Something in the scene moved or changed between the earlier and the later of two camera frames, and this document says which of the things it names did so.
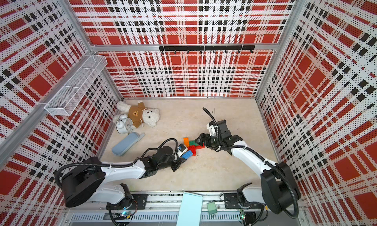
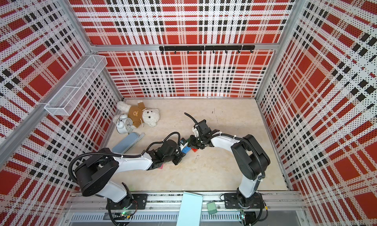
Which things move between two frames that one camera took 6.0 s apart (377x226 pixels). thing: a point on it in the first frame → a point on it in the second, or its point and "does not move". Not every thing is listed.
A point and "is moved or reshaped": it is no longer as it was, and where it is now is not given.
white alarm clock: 124,124 does not move
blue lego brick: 187,155 is moved or reshaped
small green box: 211,208 does not move
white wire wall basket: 63,103 does not move
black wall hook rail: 206,48 does not move
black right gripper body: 215,141 → 196,142
